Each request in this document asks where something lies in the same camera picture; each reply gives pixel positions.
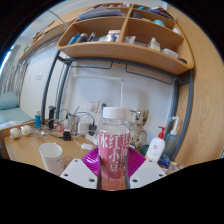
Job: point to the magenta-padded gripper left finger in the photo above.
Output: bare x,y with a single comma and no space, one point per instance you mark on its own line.
79,172

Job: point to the small blue box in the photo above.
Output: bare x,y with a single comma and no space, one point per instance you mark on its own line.
164,162

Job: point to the white charger block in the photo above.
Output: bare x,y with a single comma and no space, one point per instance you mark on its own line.
83,128

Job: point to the black charger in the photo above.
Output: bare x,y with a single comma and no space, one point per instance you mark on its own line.
92,129

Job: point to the grey patterned curtain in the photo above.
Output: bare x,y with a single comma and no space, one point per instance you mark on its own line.
15,78

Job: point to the small blue bottle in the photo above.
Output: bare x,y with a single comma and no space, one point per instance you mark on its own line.
38,121

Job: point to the blue spray bottle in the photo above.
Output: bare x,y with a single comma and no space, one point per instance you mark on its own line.
171,141

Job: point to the wooden tree figurine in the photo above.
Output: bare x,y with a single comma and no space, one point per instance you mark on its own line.
139,128

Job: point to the teal pillow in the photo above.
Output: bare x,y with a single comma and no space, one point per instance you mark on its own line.
8,101

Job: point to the wooden loft bed board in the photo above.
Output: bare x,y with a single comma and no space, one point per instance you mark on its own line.
46,38

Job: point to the white pump bottle red pump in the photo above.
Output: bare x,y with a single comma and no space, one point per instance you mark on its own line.
155,148

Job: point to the bed with teal sheet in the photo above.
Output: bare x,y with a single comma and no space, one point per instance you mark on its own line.
13,118

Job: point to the clear glass jar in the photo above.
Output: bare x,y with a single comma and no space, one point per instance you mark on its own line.
74,124

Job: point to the clear drink bottle pink label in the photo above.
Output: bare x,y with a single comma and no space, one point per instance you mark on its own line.
113,146

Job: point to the black electric shaver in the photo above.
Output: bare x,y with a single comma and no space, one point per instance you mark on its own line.
51,118

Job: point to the small black bottle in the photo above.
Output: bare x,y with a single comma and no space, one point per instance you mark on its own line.
67,136

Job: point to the white and pink packet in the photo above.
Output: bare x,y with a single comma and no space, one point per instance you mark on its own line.
173,166

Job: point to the white power strip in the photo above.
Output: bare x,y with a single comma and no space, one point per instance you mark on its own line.
91,138

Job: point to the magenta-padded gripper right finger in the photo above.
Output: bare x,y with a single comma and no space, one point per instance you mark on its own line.
146,172

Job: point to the white paper cup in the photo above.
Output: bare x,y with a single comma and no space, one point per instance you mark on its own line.
51,158

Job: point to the wooden shelf unit with items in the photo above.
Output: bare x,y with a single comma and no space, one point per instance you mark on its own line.
126,40

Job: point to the light wooden wardrobe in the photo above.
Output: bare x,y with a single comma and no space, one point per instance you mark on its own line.
206,100

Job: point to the white desk lamp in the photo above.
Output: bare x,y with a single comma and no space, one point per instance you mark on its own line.
121,93

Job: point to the grey metal tube frame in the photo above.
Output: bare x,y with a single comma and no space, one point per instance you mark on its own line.
48,86

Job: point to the small white oval case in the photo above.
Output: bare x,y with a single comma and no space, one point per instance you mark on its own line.
87,146

